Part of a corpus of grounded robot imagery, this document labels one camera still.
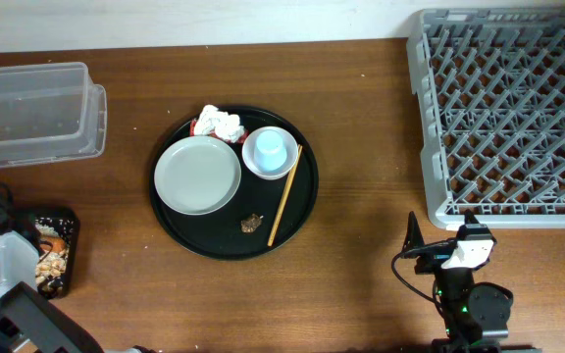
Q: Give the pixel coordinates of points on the light blue cup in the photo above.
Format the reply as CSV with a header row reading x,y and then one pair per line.
x,y
269,151

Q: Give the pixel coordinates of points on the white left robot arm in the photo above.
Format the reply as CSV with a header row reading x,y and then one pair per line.
x,y
37,255

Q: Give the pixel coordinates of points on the wooden chopstick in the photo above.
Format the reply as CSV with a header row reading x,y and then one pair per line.
x,y
287,187

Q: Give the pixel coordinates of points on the orange carrot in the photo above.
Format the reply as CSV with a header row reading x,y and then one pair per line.
x,y
53,244

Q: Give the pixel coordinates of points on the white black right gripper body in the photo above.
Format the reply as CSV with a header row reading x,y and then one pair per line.
x,y
432,262

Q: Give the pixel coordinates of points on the rice and nutshell scraps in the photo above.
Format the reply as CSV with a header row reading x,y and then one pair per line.
x,y
51,268

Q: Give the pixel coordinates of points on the white tissue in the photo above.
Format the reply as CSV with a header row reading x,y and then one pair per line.
x,y
224,124

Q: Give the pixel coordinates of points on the brown food scrap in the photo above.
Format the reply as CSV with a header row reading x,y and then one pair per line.
x,y
251,223

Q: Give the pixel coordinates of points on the grey plate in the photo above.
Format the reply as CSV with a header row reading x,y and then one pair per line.
x,y
197,175

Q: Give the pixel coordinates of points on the grey dishwasher rack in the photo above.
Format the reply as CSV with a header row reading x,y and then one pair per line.
x,y
491,90

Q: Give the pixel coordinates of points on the round black tray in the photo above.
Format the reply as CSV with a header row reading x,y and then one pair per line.
x,y
240,230

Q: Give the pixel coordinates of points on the black rectangular food-waste tray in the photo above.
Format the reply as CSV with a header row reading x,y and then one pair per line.
x,y
67,223

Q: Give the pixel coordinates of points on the red snack wrapper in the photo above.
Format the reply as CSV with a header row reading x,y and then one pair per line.
x,y
240,140

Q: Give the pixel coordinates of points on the pink bowl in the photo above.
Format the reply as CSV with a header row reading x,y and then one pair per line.
x,y
247,153

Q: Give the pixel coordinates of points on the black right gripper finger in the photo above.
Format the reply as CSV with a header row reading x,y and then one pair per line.
x,y
413,239
470,218

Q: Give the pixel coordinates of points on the clear plastic bin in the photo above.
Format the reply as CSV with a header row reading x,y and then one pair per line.
x,y
50,113

